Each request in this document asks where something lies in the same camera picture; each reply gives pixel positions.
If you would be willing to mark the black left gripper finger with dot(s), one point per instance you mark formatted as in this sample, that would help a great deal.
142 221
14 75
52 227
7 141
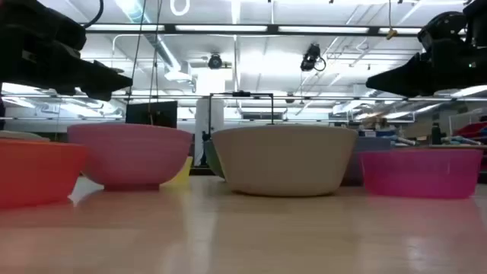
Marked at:
97 96
108 80

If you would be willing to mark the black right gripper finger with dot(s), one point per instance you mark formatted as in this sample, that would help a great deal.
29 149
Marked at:
407 80

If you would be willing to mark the pink opaque bowl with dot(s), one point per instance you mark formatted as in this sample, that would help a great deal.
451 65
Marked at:
129 152

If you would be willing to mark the blue opaque bowl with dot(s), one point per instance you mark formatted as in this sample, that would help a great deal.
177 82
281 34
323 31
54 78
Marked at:
374 144

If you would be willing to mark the orange plastic bowl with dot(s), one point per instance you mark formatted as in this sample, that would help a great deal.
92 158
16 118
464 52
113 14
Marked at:
36 171

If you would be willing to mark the green opaque bowl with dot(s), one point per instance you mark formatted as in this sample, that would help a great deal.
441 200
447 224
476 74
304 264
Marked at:
214 160

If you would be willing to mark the cream opaque bowl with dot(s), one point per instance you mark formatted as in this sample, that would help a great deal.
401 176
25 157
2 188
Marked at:
285 160

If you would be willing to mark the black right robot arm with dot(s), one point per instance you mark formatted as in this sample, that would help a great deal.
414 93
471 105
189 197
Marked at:
477 21

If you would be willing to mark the white shelf board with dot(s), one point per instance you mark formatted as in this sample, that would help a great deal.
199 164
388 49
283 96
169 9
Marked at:
19 135

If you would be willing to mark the yellow hanging connector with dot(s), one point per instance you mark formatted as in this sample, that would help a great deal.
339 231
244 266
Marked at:
391 33

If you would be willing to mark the black monitor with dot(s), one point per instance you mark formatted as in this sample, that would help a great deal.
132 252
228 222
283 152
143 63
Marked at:
152 112

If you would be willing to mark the black bottle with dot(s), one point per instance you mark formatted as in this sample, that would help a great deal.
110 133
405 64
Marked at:
436 134

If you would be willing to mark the blue box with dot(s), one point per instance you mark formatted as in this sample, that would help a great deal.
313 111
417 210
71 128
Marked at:
374 133

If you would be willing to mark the magenta translucent bowl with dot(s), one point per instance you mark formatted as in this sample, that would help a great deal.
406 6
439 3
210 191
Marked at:
420 173

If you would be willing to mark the white pillar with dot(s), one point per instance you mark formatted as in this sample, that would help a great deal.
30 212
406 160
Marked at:
209 114

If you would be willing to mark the yellow translucent bowl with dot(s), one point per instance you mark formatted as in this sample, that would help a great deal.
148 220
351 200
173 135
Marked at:
184 173

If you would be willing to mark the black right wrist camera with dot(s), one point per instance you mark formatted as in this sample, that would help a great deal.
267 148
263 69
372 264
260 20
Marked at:
441 28

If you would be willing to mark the black overhead camera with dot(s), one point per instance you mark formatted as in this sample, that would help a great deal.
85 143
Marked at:
215 61
310 58

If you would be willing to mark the black overhead rail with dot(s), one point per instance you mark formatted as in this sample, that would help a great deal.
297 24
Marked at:
228 28

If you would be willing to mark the black metal frame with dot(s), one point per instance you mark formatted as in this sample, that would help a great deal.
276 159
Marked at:
239 94

